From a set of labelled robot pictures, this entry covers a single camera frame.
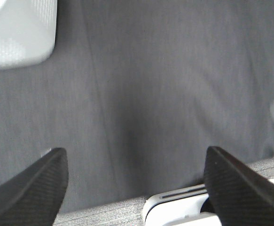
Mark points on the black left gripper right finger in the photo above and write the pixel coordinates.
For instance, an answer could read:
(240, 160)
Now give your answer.
(239, 195)

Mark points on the black table mat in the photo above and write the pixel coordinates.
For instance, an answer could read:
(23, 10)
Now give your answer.
(137, 90)

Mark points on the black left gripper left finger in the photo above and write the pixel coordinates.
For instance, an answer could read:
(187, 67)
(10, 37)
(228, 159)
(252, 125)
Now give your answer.
(35, 195)

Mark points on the white plastic storage box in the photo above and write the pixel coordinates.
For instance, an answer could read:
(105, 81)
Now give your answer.
(27, 32)

